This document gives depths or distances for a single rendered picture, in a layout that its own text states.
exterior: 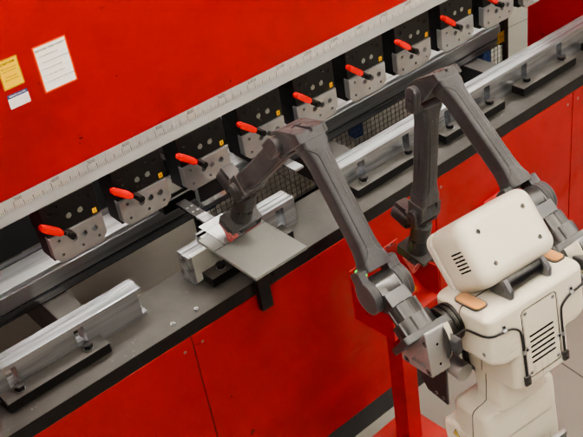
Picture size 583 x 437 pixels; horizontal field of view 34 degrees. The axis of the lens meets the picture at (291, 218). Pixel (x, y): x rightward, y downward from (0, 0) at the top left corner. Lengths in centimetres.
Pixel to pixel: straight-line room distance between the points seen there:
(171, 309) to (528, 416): 100
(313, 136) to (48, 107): 64
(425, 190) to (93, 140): 86
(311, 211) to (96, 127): 85
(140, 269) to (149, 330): 174
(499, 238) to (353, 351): 127
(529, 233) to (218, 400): 119
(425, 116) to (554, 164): 133
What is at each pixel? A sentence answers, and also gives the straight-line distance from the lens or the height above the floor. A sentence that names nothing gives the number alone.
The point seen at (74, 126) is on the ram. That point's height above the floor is 150.
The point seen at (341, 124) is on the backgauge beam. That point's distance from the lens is 323.
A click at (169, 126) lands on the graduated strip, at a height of 138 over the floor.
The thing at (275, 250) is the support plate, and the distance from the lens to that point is 255.
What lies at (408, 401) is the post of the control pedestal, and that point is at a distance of 303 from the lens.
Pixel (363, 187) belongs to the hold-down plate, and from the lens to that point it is 293.
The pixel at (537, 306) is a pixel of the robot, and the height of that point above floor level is 120.
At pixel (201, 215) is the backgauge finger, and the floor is 101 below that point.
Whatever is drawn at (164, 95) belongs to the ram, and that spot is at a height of 147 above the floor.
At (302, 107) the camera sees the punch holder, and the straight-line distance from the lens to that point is 269.
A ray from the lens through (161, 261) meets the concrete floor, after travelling 433.
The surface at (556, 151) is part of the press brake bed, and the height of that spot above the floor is 62.
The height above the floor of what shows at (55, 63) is 166.
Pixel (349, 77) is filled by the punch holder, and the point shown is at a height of 126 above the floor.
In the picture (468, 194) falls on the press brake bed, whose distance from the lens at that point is 324.
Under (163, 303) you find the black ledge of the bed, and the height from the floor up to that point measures 88.
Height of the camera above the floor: 251
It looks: 35 degrees down
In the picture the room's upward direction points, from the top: 10 degrees counter-clockwise
